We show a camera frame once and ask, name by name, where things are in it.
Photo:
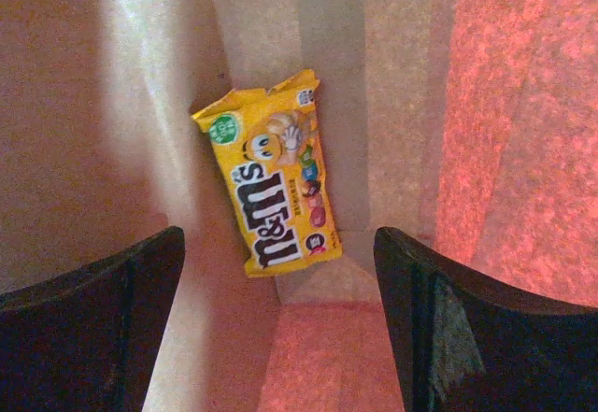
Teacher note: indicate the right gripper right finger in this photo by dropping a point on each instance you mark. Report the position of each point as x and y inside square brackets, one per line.
[464, 341]

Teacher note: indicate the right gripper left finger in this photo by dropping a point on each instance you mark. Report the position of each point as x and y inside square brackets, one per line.
[88, 340]

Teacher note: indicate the red paper bag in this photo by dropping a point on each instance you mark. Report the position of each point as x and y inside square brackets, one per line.
[469, 124]

